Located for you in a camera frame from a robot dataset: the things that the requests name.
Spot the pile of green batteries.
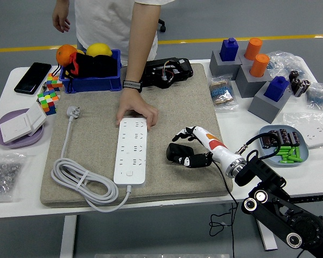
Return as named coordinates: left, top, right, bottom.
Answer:
left=273, top=145, right=304, bottom=164

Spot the grey block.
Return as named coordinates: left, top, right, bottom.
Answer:
left=235, top=63, right=273, bottom=99
left=248, top=81, right=292, bottom=124
left=237, top=49, right=271, bottom=67
left=209, top=49, right=243, bottom=81

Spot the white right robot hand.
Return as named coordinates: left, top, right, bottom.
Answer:
left=171, top=125, right=240, bottom=174

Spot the blue peg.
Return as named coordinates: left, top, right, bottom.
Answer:
left=219, top=37, right=239, bottom=62
left=263, top=76, right=290, bottom=102

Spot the white wall socket panel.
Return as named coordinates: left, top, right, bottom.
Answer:
left=303, top=125, right=323, bottom=149

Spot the small white wall switch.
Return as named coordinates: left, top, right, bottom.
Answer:
left=25, top=102, right=48, bottom=137

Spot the grey-brown mat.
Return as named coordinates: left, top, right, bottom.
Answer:
left=39, top=63, right=234, bottom=208

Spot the orange fruit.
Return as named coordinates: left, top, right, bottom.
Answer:
left=55, top=44, right=78, bottom=67

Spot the blue plastic bin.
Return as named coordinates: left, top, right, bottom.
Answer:
left=59, top=49, right=123, bottom=94

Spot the person's right hand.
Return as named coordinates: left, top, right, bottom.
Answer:
left=52, top=4, right=71, bottom=33

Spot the clear plastic bag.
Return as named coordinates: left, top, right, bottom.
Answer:
left=282, top=111, right=323, bottom=150

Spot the person's left hand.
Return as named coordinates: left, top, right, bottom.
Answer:
left=115, top=87, right=159, bottom=132

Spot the white power strip with cord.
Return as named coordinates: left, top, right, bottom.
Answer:
left=51, top=105, right=148, bottom=213

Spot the black hanging cable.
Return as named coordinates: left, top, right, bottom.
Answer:
left=230, top=203, right=237, bottom=258

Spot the orange cylinder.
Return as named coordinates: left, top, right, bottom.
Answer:
left=249, top=53, right=270, bottom=78
left=244, top=37, right=263, bottom=61

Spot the black pouch with red trim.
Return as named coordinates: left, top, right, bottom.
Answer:
left=51, top=52, right=118, bottom=91

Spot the small colourful puzzle cube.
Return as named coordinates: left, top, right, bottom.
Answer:
left=46, top=73, right=63, bottom=92

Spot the black electronic device with wires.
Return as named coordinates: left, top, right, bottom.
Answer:
left=139, top=57, right=194, bottom=89

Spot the large yellow citrus fruit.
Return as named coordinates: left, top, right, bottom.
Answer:
left=86, top=42, right=113, bottom=58

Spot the black smartphone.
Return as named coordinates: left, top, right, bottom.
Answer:
left=13, top=62, right=52, bottom=95

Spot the blue-grey tray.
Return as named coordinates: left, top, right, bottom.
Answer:
left=258, top=124, right=310, bottom=168

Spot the black table control panel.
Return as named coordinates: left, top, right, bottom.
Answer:
left=289, top=193, right=323, bottom=204

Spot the purple tray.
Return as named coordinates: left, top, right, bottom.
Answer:
left=0, top=108, right=45, bottom=149

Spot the large white wall switch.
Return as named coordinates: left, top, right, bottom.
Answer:
left=0, top=112, right=33, bottom=144

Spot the bag of resistors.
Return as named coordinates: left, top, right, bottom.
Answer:
left=208, top=76, right=240, bottom=111
left=266, top=50, right=312, bottom=81
left=306, top=82, right=323, bottom=110

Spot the black plug with cord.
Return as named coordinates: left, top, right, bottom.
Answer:
left=166, top=143, right=242, bottom=238

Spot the large colourful puzzle cube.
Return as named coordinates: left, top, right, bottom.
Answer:
left=37, top=89, right=60, bottom=116

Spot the person's wristband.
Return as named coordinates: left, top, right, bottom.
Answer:
left=122, top=80, right=143, bottom=93

